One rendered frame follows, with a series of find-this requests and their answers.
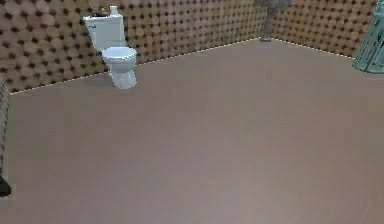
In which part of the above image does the black yellow alarm clock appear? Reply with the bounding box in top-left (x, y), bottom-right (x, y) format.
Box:
top-left (90, 7), bottom-right (110, 18)

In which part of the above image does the black object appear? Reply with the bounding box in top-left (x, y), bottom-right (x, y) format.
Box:
top-left (0, 175), bottom-right (12, 198)

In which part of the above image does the pale green glass shower cabin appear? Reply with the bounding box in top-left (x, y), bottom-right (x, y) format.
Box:
top-left (352, 0), bottom-right (384, 74)

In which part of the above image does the white toilet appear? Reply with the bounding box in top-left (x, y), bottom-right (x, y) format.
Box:
top-left (82, 13), bottom-right (138, 90)

